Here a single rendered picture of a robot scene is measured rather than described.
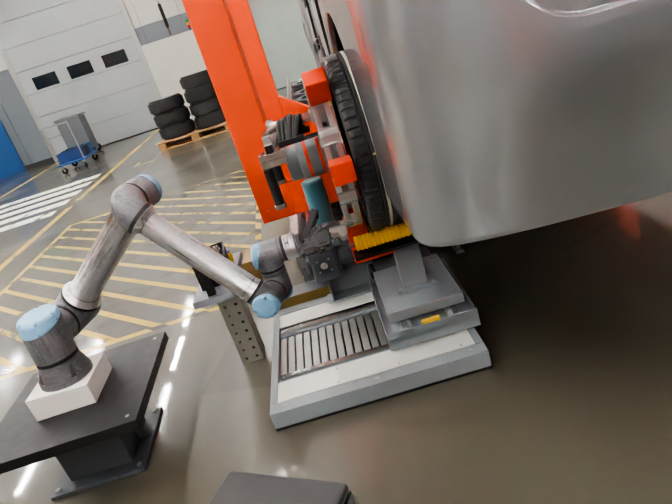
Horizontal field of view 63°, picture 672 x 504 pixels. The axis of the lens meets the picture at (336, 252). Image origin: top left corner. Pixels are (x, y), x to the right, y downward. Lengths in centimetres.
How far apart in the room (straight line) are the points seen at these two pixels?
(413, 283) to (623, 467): 99
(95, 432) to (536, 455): 140
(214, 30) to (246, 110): 34
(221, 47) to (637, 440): 206
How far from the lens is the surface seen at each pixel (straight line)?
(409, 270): 223
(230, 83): 249
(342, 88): 182
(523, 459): 179
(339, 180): 174
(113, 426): 205
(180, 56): 1316
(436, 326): 214
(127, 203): 187
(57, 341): 221
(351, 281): 269
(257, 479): 148
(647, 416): 191
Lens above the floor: 130
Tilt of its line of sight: 22 degrees down
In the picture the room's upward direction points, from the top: 18 degrees counter-clockwise
